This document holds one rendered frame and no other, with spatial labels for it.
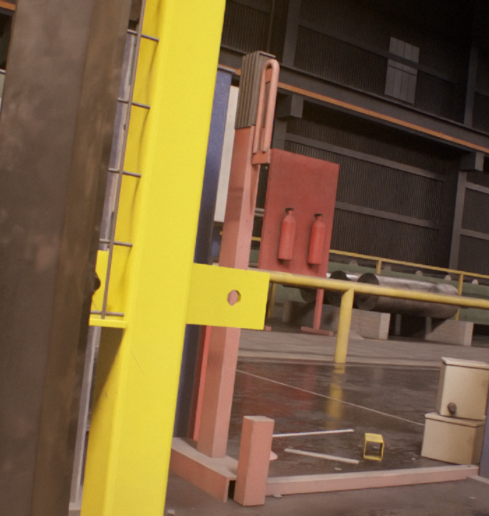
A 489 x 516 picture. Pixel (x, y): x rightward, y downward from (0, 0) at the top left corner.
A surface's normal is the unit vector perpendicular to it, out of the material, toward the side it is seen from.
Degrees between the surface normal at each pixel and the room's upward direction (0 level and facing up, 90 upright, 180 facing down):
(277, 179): 90
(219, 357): 90
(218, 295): 90
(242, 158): 90
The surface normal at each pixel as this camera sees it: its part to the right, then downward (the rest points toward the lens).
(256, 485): 0.55, 0.05
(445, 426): -0.54, -0.08
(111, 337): -0.83, -0.11
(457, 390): -0.15, -0.04
